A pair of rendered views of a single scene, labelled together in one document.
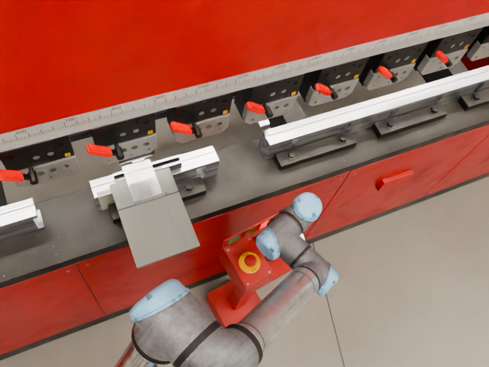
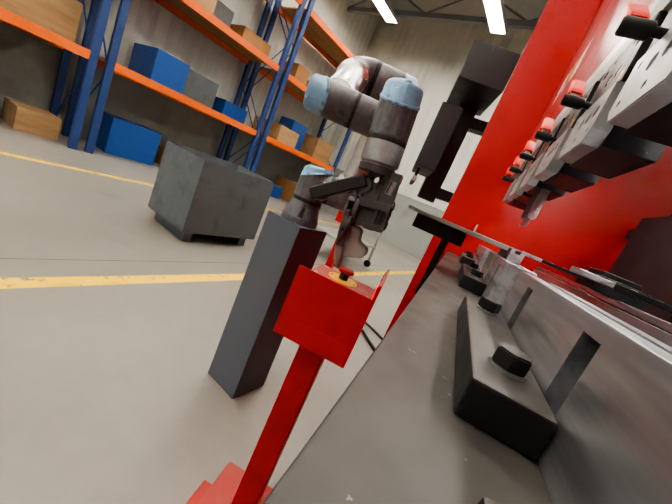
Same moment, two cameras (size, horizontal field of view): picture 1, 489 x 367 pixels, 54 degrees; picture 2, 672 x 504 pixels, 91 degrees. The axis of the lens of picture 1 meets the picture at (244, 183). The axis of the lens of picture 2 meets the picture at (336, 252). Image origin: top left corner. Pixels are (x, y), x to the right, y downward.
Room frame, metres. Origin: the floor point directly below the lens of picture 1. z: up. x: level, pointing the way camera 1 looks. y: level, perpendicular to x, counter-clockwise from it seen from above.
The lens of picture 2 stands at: (1.11, -0.55, 0.99)
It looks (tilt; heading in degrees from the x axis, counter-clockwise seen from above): 11 degrees down; 145
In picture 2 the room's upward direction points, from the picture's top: 23 degrees clockwise
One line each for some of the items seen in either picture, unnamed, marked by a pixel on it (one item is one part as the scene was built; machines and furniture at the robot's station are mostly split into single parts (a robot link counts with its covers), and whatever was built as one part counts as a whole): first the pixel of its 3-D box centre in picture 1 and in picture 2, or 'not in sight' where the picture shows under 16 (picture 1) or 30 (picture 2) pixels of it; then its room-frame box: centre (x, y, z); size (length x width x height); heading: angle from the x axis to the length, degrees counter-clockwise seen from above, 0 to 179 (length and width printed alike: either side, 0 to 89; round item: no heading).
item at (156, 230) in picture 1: (153, 215); (456, 227); (0.50, 0.22, 1.00); 0.26 x 0.18 x 0.01; 37
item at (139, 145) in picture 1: (121, 127); (554, 162); (0.60, 0.33, 1.24); 0.15 x 0.09 x 0.17; 127
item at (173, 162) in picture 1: (148, 170); (509, 254); (0.64, 0.29, 0.98); 0.20 x 0.03 x 0.03; 127
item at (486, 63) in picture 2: not in sight; (453, 134); (-0.48, 1.05, 1.52); 0.51 x 0.25 x 0.85; 139
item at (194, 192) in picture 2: not in sight; (212, 198); (-2.16, 0.18, 0.36); 0.80 x 0.60 x 0.72; 114
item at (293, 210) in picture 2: not in sight; (303, 209); (-0.07, 0.05, 0.82); 0.15 x 0.15 x 0.10
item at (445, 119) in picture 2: not in sight; (434, 144); (-0.50, 0.95, 1.42); 0.45 x 0.12 x 0.36; 139
